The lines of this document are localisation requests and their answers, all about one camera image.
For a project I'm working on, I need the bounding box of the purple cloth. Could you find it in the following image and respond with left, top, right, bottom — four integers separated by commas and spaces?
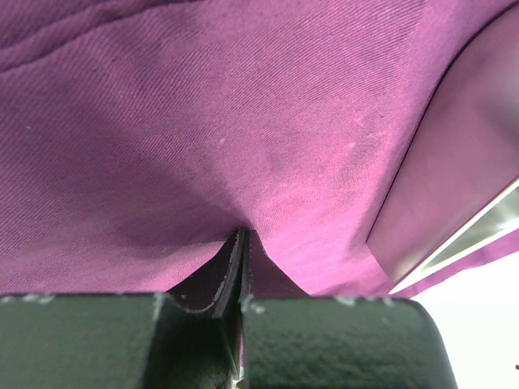
1, 1, 508, 295

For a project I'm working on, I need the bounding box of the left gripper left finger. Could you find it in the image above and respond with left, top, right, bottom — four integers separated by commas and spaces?
168, 229, 246, 318

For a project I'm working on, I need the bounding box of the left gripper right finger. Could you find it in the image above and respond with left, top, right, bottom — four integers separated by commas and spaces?
241, 230, 310, 301

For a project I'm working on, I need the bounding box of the steel instrument tray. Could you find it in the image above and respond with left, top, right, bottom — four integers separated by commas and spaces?
367, 8, 518, 295

